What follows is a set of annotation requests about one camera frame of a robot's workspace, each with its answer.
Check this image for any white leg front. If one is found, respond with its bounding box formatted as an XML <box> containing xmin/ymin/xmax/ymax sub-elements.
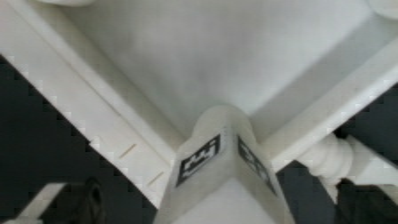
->
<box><xmin>297</xmin><ymin>134</ymin><xmax>398</xmax><ymax>204</ymax></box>

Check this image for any white leg with tag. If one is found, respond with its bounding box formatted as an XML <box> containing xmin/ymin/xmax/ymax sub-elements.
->
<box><xmin>153</xmin><ymin>105</ymin><xmax>296</xmax><ymax>224</ymax></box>

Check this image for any white square tabletop tray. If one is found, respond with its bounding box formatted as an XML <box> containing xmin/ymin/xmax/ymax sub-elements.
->
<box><xmin>0</xmin><ymin>0</ymin><xmax>398</xmax><ymax>209</ymax></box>

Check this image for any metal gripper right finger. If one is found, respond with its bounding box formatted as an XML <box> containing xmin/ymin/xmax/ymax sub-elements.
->
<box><xmin>335</xmin><ymin>179</ymin><xmax>398</xmax><ymax>224</ymax></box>

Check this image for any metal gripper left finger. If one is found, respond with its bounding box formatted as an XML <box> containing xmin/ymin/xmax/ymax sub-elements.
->
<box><xmin>11</xmin><ymin>178</ymin><xmax>107</xmax><ymax>224</ymax></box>

